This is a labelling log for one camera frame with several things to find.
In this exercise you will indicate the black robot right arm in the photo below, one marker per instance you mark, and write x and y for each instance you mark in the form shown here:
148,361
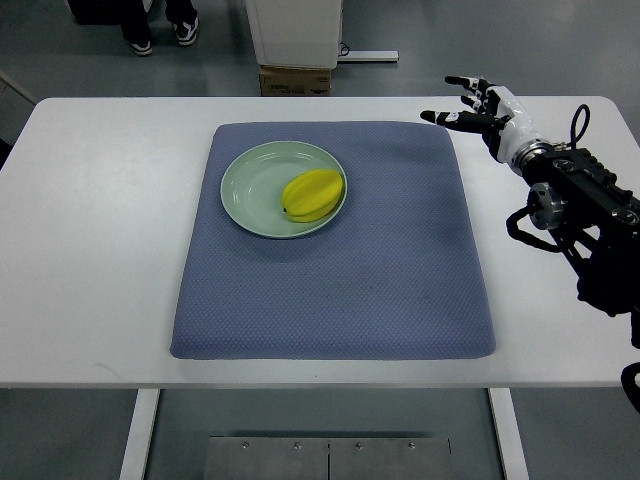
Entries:
575,208

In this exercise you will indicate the yellow starfruit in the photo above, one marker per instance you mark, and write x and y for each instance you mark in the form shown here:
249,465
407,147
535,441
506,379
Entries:
312,195

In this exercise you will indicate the white table leg right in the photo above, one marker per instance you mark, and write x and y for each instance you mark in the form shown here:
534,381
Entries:
507,432

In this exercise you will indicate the white floor bar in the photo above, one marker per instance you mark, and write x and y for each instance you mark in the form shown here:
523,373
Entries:
369,56

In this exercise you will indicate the pale green plate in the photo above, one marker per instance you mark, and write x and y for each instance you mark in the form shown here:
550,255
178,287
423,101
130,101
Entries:
252,187

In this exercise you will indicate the metal floor plate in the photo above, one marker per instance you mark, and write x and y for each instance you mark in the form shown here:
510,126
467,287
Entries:
328,458

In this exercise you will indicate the blue textured mat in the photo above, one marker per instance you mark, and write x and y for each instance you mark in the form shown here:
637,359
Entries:
394,276

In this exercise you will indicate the white green sneaker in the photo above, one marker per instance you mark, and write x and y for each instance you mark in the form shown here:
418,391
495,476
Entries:
186,32

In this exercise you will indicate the brown cardboard box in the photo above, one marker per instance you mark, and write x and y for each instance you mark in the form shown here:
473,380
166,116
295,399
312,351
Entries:
294,82

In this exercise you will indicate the white table leg left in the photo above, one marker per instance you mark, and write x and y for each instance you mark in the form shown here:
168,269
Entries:
140,435

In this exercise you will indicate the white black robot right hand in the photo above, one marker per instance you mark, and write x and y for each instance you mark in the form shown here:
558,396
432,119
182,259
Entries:
498,117

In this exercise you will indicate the black base with white edge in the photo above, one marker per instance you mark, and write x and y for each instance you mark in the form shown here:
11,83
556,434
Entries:
107,12

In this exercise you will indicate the white table leg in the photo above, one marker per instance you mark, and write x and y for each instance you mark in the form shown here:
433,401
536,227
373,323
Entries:
507,432
140,435

